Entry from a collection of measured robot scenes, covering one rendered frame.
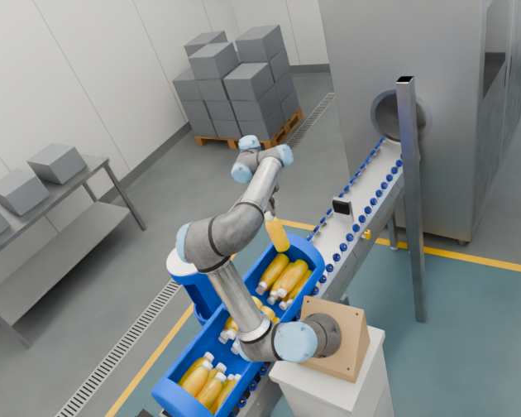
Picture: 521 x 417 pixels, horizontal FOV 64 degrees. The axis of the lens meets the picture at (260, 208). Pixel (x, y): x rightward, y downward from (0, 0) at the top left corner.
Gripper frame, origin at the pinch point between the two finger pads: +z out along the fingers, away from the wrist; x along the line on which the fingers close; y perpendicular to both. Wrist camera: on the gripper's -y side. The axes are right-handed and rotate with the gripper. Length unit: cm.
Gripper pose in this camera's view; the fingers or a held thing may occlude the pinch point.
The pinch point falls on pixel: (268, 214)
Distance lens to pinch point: 174.4
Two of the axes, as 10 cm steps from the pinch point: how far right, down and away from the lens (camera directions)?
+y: 5.6, -6.3, 5.4
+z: 2.6, 7.5, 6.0
